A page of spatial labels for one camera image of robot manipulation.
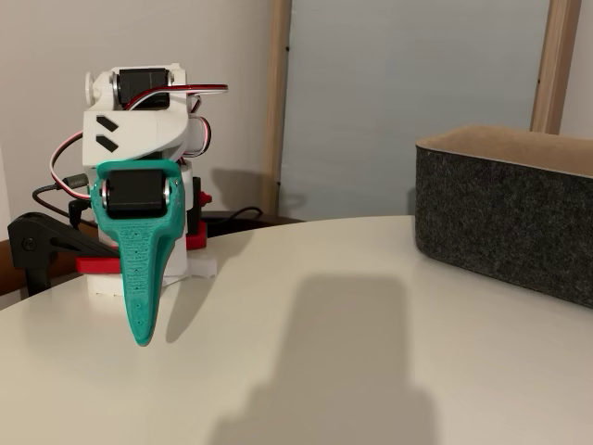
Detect dark grey felt basket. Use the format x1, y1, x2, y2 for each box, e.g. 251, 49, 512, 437
414, 123, 593, 311

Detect black clamp with red pad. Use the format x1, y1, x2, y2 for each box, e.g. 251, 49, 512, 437
184, 177, 213, 250
7, 211, 122, 298

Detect grey shelf back panel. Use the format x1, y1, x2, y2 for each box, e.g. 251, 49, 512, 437
277, 0, 552, 223

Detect black cable with grey plug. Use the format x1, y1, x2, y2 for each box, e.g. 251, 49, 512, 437
32, 173, 90, 219

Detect black angled plug cable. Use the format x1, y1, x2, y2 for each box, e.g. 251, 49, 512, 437
68, 198, 93, 228

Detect long black cable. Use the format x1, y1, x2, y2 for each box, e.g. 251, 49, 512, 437
206, 206, 265, 224

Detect light wooden shelf post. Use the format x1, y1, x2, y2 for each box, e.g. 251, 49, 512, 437
261, 0, 294, 217
530, 0, 583, 135

